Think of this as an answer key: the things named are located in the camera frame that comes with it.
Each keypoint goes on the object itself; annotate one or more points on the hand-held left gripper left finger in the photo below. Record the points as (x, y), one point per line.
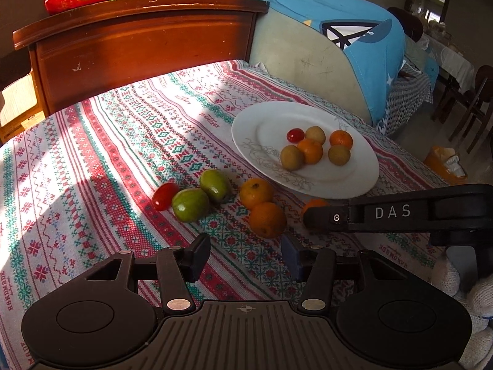
(198, 256)

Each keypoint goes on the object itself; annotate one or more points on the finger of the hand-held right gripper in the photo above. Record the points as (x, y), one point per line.
(385, 212)

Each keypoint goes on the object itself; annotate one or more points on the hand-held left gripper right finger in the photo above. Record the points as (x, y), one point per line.
(290, 256)

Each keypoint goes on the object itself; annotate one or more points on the green jujube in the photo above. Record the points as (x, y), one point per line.
(190, 205)
(214, 185)

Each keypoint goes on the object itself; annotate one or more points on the red cherry tomato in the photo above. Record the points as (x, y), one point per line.
(295, 135)
(165, 196)

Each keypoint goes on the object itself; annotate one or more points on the brown kiwi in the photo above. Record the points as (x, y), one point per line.
(339, 155)
(315, 134)
(291, 157)

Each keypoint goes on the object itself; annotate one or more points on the small orange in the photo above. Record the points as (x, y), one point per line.
(341, 140)

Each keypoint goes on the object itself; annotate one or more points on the white plate with grey drawing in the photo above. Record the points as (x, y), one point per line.
(265, 142)

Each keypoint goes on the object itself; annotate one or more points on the person's right hand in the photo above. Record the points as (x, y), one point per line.
(477, 300)

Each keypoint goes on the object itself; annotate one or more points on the dark wooden chair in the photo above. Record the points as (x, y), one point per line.
(472, 111)

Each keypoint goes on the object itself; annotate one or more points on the blue white patterned bedsheet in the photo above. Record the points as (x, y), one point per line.
(408, 96)

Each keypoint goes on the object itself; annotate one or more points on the patterned red green tablecloth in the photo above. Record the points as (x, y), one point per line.
(96, 162)

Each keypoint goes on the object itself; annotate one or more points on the table with white cloth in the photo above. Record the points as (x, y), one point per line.
(450, 59)

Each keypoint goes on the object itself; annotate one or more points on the pale green pillow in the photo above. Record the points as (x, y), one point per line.
(418, 56)

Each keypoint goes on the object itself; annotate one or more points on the dark framed window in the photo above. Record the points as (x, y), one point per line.
(437, 4)

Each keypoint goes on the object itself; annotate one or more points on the wooden headboard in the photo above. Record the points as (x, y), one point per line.
(134, 50)

